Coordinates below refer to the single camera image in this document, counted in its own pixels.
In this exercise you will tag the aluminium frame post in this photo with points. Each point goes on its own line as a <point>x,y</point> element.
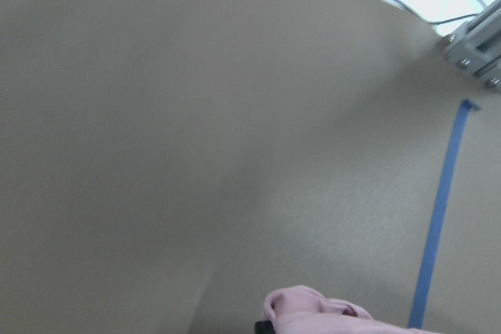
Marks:
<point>474,47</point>

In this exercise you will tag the blue tape line lengthwise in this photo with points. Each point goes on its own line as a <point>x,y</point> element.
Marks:
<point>437,219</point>

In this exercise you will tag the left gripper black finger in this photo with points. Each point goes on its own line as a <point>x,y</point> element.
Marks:
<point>263,327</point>

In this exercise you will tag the pink Snoopy t-shirt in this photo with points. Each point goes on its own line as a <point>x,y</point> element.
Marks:
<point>301,309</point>

